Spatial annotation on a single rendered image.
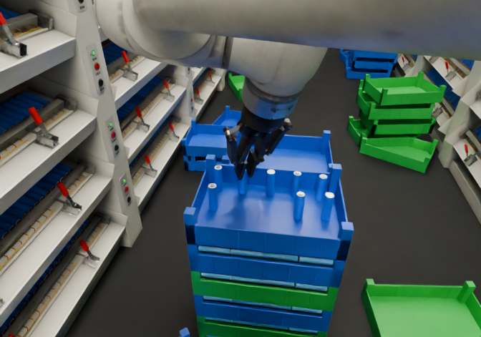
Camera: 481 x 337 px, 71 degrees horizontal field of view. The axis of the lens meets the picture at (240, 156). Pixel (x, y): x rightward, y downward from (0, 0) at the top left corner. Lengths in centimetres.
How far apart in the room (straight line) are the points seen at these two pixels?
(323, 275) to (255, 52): 45
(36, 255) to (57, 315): 20
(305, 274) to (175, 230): 68
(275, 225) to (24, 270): 54
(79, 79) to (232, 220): 51
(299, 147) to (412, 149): 91
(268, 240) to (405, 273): 69
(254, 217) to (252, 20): 57
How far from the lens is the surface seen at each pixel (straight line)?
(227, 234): 64
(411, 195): 156
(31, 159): 82
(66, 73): 95
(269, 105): 50
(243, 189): 77
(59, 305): 104
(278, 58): 43
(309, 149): 109
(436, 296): 122
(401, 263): 127
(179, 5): 25
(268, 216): 72
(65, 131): 90
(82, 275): 108
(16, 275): 87
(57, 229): 93
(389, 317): 113
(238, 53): 43
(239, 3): 20
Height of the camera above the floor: 90
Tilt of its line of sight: 34 degrees down
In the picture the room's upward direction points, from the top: straight up
